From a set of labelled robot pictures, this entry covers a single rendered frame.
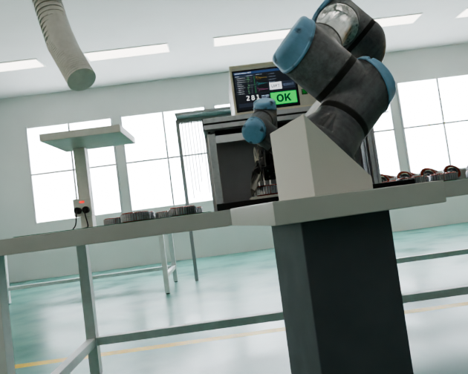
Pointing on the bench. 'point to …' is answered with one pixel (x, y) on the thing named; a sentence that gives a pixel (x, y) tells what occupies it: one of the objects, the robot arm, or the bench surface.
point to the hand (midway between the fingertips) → (270, 192)
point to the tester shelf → (226, 126)
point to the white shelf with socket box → (118, 133)
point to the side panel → (210, 175)
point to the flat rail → (229, 138)
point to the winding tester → (259, 70)
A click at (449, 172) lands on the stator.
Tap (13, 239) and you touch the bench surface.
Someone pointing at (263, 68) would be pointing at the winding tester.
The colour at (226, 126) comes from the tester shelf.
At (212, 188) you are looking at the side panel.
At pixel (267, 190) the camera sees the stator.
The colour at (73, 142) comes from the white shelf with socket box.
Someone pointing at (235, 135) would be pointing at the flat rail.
